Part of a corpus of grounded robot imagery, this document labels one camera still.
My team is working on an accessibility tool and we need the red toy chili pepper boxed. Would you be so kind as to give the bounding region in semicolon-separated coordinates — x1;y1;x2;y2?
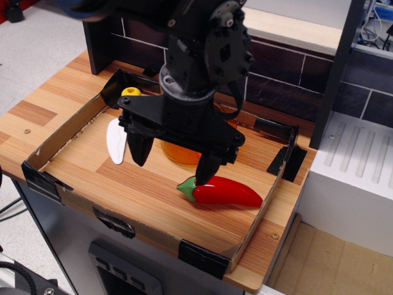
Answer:
176;176;263;208

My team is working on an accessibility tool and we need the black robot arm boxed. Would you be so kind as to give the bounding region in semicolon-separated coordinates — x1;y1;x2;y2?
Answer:
58;1;254;185

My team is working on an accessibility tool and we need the wooden shelf board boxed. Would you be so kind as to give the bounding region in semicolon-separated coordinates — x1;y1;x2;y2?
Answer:
243;7;342;56

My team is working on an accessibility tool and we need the white toy sink drainboard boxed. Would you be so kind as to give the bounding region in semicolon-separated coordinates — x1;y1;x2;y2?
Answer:
298;112;392;256

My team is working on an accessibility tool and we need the grey oven control panel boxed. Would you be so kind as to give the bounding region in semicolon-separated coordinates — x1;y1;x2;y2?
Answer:
88;243;163;295

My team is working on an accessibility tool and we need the cardboard fence with black tape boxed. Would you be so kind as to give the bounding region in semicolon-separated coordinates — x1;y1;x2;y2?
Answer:
22;70;300;284

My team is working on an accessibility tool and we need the transparent orange toy pot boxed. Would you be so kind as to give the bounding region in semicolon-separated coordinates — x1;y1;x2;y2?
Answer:
160;103;240;168

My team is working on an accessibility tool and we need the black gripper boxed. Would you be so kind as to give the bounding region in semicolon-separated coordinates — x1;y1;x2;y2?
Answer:
118;93;245;186

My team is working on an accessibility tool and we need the dark shelf post left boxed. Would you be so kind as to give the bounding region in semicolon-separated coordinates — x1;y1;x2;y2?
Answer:
82;17;123;75

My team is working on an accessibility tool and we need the yellow white toy knife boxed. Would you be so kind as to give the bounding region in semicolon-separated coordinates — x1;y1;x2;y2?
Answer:
106;87;142;165

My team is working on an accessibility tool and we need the grey shelf post right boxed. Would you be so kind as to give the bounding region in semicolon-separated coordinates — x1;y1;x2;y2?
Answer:
309;1;365;149

